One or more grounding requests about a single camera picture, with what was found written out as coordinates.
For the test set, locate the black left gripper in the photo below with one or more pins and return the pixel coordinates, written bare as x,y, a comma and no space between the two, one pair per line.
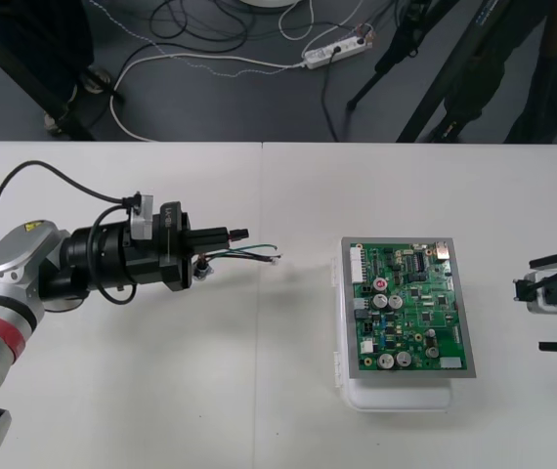
175,244

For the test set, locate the silver-grey left robot arm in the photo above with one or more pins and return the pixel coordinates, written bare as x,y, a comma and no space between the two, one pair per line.
10,254

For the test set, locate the person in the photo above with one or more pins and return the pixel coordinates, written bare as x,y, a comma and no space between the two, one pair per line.
532,98
73,29

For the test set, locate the white power strip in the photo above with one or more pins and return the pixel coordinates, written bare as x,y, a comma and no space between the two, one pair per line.
334,49

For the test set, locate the white round base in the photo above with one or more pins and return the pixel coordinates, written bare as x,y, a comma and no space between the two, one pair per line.
269,3

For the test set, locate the black slanted stand leg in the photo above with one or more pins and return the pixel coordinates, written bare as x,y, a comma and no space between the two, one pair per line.
444,78

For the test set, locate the black tripod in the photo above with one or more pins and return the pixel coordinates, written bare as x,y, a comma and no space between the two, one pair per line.
396,49

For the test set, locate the pale grey right wrist camera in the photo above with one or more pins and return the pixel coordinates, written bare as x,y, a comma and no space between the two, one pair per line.
540,293

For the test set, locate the pale grey wrist camera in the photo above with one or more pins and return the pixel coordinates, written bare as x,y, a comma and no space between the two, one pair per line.
141,217
540,293

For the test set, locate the pale grey left wrist camera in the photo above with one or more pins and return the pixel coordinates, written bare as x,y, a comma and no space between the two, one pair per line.
141,217

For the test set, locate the green circuit board grey frame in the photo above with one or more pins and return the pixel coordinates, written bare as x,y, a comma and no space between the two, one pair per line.
405,317

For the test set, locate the black slanted frame bar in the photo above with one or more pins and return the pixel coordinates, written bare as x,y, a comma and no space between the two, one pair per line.
29,78

